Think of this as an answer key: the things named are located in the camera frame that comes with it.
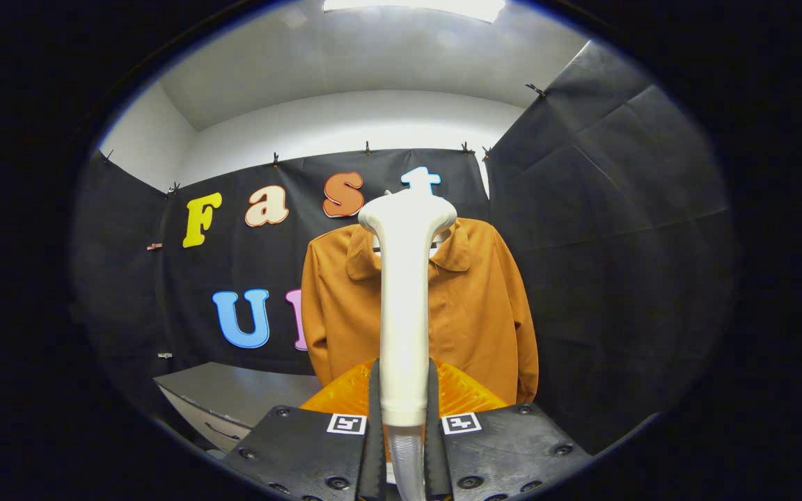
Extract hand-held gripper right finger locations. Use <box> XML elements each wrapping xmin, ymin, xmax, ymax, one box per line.
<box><xmin>423</xmin><ymin>356</ymin><xmax>593</xmax><ymax>501</ymax></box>

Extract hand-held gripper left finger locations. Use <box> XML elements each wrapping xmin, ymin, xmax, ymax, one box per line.
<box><xmin>222</xmin><ymin>357</ymin><xmax>388</xmax><ymax>501</ymax></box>

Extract white garment steamer head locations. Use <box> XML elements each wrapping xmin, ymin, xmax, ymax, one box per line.
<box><xmin>358</xmin><ymin>188</ymin><xmax>458</xmax><ymax>427</ymax></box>

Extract orange button-up shirt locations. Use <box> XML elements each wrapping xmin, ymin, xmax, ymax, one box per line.
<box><xmin>301</xmin><ymin>218</ymin><xmax>540</xmax><ymax>406</ymax></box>

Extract grey cabinet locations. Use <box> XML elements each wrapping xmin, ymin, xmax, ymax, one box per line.
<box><xmin>154</xmin><ymin>362</ymin><xmax>322</xmax><ymax>453</ymax></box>

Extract white mannequin torso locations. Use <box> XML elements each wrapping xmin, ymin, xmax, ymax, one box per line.
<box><xmin>372</xmin><ymin>189</ymin><xmax>452</xmax><ymax>260</ymax></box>

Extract black backdrop cloth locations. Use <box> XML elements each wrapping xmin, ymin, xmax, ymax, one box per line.
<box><xmin>72</xmin><ymin>40</ymin><xmax>736</xmax><ymax>456</ymax></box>

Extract row of black clips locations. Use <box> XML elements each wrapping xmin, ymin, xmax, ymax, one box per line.
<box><xmin>100</xmin><ymin>82</ymin><xmax>547</xmax><ymax>197</ymax></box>

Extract long ceiling light panel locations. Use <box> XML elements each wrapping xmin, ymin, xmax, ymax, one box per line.
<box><xmin>322</xmin><ymin>0</ymin><xmax>506</xmax><ymax>23</ymax></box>

